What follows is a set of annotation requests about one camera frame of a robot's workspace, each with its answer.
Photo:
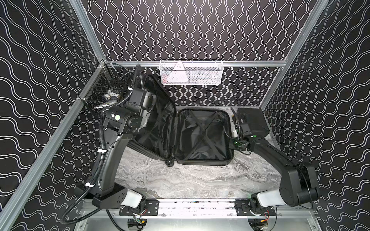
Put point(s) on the white triangle label card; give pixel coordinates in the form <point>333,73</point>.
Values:
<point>178,75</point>

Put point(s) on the black plastic tool case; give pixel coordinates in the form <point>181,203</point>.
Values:
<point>252,121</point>

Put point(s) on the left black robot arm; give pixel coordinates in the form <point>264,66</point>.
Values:
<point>119,126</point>

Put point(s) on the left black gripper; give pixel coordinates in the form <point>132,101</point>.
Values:
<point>114,94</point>

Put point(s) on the black ribbed hard-shell suitcase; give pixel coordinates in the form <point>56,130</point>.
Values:
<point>190,136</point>

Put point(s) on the black mounting plate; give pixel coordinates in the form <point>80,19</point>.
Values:
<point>250,207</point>
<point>144,208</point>

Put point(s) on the clear plastic wall bin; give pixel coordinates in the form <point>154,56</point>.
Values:
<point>199,72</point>

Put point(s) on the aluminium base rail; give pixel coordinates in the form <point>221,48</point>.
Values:
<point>215,208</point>

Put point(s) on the silver items in basket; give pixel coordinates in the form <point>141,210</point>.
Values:
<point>109,99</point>

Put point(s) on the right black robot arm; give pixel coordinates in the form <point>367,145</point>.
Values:
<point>298,184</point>

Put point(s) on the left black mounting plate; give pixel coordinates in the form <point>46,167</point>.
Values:
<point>144,208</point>

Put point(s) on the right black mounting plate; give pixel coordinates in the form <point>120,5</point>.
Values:
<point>250,207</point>

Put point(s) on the black wire mesh basket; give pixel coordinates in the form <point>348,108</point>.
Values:
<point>112,77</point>

